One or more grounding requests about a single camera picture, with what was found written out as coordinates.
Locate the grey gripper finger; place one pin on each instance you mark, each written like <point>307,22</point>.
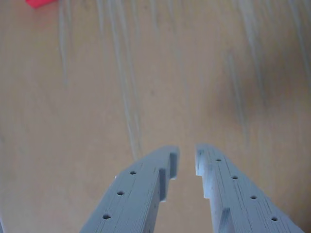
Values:
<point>136,194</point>
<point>235,199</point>

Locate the red lego block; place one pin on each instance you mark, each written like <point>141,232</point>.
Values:
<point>39,3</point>

